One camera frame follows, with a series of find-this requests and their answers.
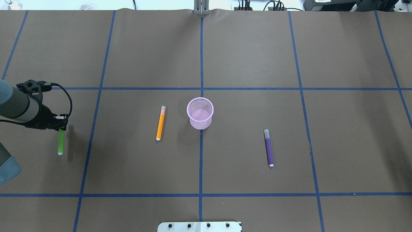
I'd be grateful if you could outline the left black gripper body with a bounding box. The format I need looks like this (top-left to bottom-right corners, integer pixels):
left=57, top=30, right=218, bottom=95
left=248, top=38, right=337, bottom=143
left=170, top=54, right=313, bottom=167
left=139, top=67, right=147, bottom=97
left=25, top=105, right=68, bottom=131

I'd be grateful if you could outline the green highlighter pen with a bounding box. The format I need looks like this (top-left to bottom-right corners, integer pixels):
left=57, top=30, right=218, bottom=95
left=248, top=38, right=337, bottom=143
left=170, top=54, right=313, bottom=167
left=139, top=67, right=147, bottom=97
left=58, top=129, right=65, bottom=156

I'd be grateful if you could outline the orange highlighter pen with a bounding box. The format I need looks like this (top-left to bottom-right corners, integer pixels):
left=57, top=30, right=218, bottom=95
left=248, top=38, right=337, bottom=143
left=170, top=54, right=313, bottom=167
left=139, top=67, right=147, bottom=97
left=156, top=106, right=166, bottom=141

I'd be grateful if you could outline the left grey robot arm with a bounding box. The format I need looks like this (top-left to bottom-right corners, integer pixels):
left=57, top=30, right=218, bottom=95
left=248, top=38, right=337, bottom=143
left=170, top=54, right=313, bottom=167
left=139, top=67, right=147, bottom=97
left=0, top=80, right=73, bottom=155

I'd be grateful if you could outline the pink mesh pen holder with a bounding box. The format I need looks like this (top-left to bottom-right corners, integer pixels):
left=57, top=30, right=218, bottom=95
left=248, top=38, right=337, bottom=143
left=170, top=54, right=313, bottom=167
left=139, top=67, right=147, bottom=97
left=186, top=97, right=214, bottom=130

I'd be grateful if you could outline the purple highlighter pen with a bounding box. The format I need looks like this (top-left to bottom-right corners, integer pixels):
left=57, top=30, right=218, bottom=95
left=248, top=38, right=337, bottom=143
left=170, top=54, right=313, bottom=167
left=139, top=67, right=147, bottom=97
left=263, top=129, right=274, bottom=167

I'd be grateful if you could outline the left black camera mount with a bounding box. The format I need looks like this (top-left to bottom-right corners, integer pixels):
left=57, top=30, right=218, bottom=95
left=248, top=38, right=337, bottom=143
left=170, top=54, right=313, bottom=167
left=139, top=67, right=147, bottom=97
left=16, top=80, right=52, bottom=104

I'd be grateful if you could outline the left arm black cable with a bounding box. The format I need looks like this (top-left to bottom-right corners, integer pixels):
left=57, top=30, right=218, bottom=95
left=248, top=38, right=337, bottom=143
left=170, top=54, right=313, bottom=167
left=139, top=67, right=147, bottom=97
left=0, top=82, right=73, bottom=123

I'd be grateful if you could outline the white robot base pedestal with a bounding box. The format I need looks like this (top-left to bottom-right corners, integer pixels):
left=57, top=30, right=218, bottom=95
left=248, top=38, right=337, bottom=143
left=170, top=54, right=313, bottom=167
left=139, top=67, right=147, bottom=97
left=157, top=221, right=242, bottom=232

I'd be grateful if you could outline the aluminium frame post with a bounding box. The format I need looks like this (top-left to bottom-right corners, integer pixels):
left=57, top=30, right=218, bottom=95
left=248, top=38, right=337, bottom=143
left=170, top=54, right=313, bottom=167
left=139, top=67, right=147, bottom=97
left=193, top=0, right=210, bottom=16

